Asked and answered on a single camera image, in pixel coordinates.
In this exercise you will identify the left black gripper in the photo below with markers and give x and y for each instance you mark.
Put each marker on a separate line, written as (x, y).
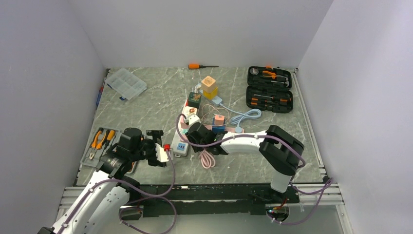
(157, 138)

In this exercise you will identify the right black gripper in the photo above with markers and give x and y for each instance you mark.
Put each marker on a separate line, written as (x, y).
(197, 148)

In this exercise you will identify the white power strip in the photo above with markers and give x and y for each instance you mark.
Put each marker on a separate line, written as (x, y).
(179, 146)

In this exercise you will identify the pink power strip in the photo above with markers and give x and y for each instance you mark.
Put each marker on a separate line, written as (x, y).
(234, 129)

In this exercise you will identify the grey tool case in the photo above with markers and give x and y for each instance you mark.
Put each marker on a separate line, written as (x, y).
(111, 141)

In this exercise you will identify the clear plastic screw box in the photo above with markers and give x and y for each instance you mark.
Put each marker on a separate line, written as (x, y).
(126, 84)

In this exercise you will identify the black tool case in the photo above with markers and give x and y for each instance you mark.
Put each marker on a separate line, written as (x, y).
(267, 94)

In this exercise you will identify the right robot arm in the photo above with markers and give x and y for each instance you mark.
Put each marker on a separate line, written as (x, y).
(281, 150)

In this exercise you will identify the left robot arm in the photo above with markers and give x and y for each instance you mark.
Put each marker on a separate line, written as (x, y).
(109, 189)

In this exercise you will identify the blue cube adapter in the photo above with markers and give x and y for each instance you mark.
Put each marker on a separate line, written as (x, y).
(218, 128)

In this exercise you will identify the small pink charger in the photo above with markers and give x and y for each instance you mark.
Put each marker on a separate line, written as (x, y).
(219, 121)

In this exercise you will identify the white cube adapter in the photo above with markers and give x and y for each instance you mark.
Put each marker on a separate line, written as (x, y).
(187, 111)

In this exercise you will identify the dark green cube adapter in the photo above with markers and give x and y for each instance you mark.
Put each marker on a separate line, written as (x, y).
(194, 100)

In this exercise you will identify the yellow cube adapter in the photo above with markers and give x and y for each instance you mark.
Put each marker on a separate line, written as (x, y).
(210, 95)

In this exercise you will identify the peach cube adapter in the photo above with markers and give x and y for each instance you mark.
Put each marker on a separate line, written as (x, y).
(208, 84)

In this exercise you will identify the blue pen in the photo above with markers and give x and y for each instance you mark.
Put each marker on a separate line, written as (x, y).
(100, 93)

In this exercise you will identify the round tape measure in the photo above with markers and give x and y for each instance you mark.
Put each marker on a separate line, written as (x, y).
(254, 71)

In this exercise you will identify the orange pliers in black case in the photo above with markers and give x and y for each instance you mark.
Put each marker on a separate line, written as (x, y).
(272, 75)

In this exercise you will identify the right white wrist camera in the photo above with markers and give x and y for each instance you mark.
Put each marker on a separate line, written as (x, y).
(191, 119)

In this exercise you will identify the black base frame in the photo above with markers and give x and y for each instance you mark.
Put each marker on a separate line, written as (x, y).
(206, 199)

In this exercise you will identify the orange handle screwdriver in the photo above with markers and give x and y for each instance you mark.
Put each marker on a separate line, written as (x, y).
(198, 66)

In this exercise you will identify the aluminium rail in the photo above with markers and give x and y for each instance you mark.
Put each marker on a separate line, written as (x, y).
(331, 195)

